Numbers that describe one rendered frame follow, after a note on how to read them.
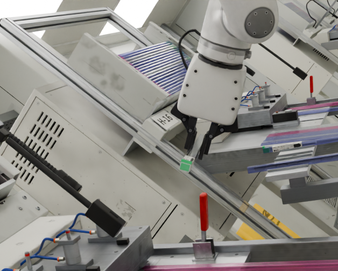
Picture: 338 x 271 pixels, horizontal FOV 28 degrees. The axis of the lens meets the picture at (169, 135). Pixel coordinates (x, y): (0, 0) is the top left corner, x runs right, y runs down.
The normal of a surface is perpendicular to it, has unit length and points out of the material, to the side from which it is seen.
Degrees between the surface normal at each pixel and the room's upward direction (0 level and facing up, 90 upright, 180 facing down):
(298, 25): 90
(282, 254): 90
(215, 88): 102
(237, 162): 90
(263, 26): 126
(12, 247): 46
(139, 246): 136
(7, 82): 90
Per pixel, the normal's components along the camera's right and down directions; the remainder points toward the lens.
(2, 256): -0.16, -0.97
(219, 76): -0.14, 0.32
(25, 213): 0.54, -0.76
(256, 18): 0.19, 0.41
